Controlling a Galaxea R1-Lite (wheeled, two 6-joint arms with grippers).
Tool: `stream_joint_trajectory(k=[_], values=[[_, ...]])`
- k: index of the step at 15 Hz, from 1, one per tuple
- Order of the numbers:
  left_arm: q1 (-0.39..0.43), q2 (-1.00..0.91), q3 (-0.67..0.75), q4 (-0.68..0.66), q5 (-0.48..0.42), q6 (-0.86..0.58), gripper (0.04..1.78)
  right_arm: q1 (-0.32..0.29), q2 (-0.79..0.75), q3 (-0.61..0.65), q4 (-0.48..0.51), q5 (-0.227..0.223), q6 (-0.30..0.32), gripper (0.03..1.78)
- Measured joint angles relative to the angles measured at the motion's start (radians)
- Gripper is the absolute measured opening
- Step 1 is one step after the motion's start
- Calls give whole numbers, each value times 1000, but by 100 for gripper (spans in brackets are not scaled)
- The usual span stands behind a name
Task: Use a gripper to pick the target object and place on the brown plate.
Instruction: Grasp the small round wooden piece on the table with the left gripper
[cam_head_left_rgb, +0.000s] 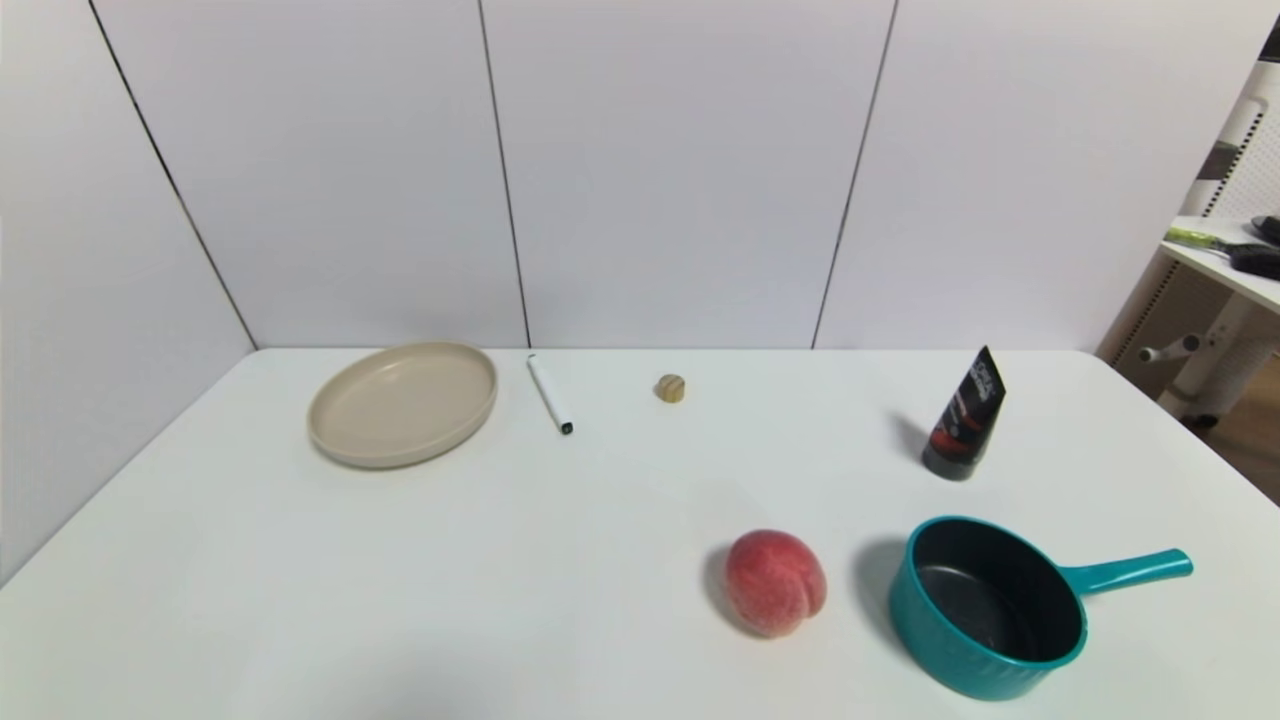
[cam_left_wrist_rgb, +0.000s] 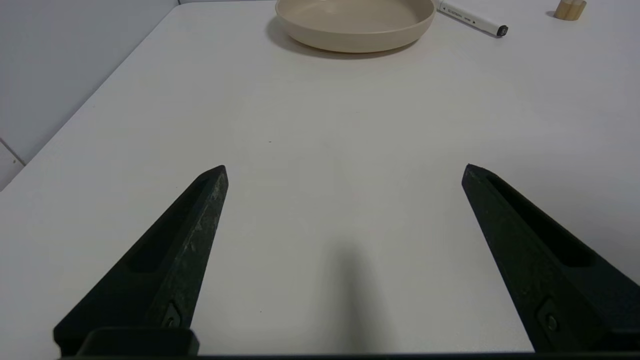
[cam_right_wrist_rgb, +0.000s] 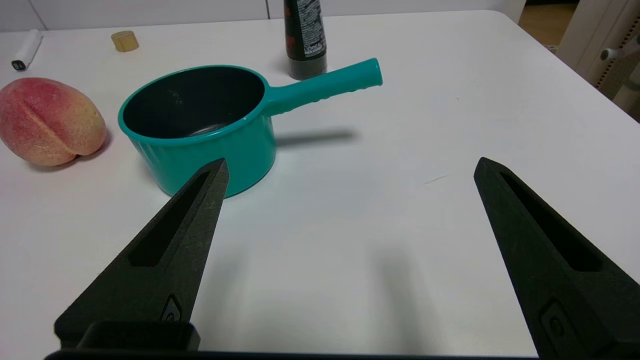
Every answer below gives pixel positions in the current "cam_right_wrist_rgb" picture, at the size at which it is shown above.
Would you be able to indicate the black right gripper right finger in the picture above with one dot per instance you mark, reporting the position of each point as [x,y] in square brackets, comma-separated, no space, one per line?
[560,280]

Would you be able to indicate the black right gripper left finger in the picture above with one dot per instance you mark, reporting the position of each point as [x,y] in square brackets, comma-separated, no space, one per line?
[165,260]

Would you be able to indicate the pink yellow peach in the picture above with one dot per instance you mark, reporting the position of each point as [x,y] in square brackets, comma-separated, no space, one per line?
[47,122]

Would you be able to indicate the white side desk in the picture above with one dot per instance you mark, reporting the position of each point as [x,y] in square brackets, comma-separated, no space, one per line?
[595,45]

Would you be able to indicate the white marker with black tip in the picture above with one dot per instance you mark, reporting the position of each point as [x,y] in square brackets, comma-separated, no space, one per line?
[27,50]

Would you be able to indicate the black cosmetic tube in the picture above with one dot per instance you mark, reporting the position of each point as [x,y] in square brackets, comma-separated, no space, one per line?
[305,45]

